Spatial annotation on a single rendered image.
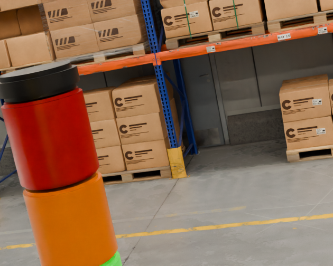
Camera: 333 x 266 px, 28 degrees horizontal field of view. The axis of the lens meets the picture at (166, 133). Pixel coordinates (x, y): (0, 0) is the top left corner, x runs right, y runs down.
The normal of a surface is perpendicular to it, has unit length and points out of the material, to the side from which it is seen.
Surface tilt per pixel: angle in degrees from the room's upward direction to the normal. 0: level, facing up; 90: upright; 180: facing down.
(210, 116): 90
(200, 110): 90
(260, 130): 90
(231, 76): 90
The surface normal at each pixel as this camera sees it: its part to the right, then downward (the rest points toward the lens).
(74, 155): 0.61, 0.06
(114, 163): -0.15, 0.28
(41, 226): -0.59, 0.29
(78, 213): 0.39, 0.13
